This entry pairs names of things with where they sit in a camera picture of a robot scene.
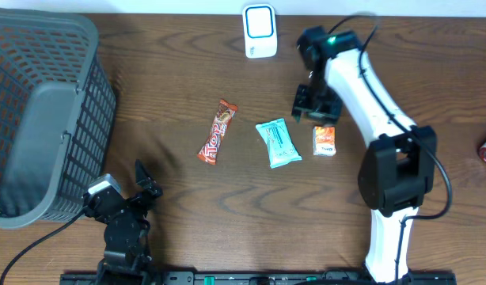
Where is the small orange snack packet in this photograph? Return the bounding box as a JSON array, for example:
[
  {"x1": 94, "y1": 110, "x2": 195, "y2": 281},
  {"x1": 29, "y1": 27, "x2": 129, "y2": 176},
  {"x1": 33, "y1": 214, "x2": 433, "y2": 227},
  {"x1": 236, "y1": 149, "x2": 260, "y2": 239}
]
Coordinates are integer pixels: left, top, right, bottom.
[{"x1": 313, "y1": 126, "x2": 336, "y2": 156}]

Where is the teal wet wipes pack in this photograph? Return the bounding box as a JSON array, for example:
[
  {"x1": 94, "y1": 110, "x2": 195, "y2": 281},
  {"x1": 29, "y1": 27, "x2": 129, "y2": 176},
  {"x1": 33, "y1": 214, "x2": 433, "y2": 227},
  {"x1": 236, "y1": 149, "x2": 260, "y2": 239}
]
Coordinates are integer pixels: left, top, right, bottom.
[{"x1": 256, "y1": 118, "x2": 302, "y2": 169}]

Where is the red Top snack bag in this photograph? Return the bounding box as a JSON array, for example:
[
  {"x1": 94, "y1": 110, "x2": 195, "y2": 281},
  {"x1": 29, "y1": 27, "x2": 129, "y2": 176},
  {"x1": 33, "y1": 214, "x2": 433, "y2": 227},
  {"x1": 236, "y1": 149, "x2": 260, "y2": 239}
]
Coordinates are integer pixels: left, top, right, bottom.
[{"x1": 197, "y1": 99, "x2": 237, "y2": 165}]

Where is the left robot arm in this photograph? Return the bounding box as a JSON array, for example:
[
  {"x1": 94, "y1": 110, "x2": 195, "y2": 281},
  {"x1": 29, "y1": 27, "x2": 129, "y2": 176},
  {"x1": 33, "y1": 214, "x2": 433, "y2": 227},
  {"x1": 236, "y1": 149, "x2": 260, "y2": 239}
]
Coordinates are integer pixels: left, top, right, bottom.
[{"x1": 83, "y1": 160, "x2": 163, "y2": 284}]

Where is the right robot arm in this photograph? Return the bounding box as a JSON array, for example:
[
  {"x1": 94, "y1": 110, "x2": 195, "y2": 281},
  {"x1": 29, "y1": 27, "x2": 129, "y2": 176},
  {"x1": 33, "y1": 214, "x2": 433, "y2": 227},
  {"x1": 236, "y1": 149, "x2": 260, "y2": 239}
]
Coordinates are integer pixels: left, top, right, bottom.
[{"x1": 291, "y1": 26, "x2": 437, "y2": 283}]

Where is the white barcode scanner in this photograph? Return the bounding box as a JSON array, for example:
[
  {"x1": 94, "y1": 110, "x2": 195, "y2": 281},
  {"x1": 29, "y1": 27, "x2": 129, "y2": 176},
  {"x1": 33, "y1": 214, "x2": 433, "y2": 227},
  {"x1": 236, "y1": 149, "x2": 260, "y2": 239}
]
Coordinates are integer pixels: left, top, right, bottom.
[{"x1": 242, "y1": 4, "x2": 278, "y2": 59}]

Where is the grey plastic shopping basket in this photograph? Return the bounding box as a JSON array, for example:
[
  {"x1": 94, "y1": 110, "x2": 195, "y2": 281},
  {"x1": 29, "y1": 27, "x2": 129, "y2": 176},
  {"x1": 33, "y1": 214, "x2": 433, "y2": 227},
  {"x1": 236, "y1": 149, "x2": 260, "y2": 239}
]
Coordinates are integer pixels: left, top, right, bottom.
[{"x1": 0, "y1": 8, "x2": 116, "y2": 229}]

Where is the left black cable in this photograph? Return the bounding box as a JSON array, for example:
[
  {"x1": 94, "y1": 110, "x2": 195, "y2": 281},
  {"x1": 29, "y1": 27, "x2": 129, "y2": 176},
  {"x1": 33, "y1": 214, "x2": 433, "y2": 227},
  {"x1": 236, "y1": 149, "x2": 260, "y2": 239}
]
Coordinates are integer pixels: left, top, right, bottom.
[{"x1": 0, "y1": 209, "x2": 88, "y2": 285}]

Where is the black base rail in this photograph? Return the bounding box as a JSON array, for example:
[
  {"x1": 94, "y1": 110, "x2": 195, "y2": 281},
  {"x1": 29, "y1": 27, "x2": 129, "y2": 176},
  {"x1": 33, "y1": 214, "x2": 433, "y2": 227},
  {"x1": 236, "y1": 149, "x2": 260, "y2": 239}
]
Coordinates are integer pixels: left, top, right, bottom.
[{"x1": 59, "y1": 270, "x2": 458, "y2": 285}]

